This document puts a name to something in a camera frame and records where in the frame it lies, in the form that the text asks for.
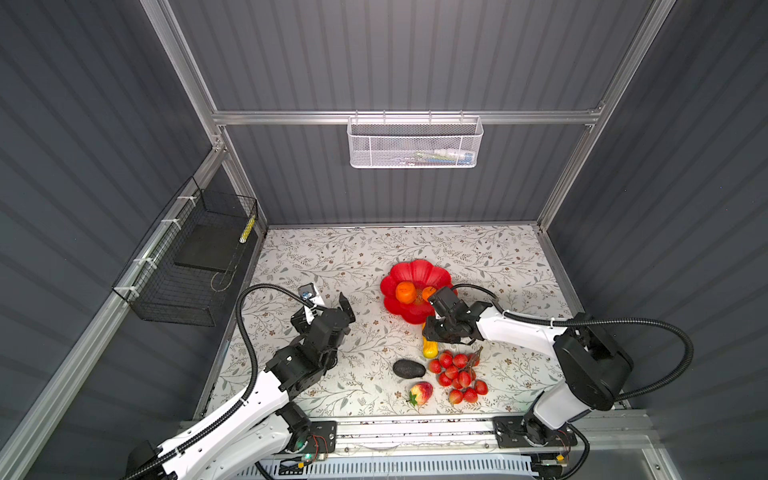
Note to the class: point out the black foam pad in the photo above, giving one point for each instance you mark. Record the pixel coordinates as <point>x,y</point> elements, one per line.
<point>211,248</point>

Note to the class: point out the red yellow fake peach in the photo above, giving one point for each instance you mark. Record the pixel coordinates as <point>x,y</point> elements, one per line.
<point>420,393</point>

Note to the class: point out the white wire mesh basket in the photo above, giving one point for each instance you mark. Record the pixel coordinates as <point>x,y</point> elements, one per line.
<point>374,141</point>

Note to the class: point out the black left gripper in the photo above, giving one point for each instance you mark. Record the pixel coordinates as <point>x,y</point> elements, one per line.
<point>299,325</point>

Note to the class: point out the dark fake avocado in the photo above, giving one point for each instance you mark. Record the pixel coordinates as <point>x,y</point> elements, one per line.
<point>408,369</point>

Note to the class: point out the black wire mesh basket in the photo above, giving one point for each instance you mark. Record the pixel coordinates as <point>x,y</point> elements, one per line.
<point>159,291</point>

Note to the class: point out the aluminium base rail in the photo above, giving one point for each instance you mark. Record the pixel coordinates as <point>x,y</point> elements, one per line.
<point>389,446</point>

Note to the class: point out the yellow marker pen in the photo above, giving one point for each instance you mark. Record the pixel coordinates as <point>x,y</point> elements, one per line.
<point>248,228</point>

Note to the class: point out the red flower-shaped fruit bowl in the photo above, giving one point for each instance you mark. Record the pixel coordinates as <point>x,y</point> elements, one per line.
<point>427,278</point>

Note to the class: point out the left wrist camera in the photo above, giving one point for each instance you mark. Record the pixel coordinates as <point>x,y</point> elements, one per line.
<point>310,295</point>

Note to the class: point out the red fake cherry tomato bunch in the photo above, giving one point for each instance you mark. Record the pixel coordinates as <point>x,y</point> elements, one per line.
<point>457,373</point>

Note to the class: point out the markers in white basket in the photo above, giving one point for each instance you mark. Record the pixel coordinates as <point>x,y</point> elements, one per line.
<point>440,157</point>

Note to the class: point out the orange fake fruit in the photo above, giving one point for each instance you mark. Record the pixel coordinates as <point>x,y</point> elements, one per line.
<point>406,292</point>

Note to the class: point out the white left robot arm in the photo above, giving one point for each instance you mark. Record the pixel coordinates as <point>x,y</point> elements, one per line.
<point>240,414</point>

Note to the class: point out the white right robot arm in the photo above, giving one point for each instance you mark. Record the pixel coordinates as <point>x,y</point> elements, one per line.
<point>365,385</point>

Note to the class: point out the yellow fake squash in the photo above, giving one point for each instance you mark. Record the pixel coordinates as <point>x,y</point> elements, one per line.
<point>430,349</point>

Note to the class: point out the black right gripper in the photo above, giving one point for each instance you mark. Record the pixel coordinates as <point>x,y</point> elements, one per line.
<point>429,333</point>

